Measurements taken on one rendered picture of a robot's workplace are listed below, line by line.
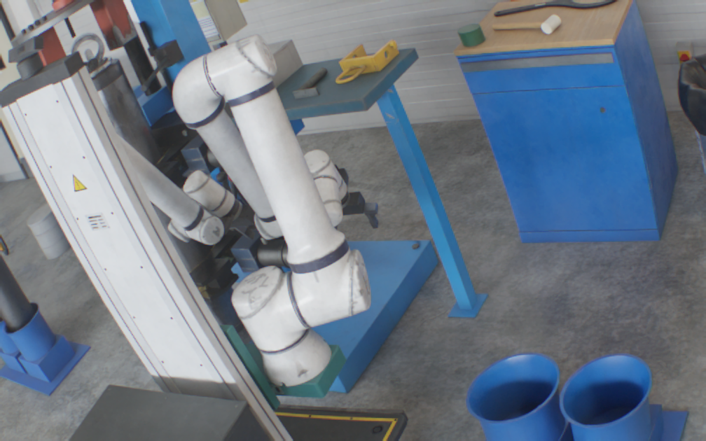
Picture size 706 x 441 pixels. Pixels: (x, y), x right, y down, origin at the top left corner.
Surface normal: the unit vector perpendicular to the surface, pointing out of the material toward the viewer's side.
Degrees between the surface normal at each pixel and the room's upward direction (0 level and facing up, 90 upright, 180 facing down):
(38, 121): 90
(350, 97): 0
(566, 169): 90
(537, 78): 90
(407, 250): 0
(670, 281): 0
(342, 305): 93
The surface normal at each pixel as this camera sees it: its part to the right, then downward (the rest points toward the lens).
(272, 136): 0.30, 0.20
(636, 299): -0.37, -0.81
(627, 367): -0.73, 0.15
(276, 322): -0.01, 0.50
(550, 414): 0.69, 0.10
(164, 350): -0.39, 0.59
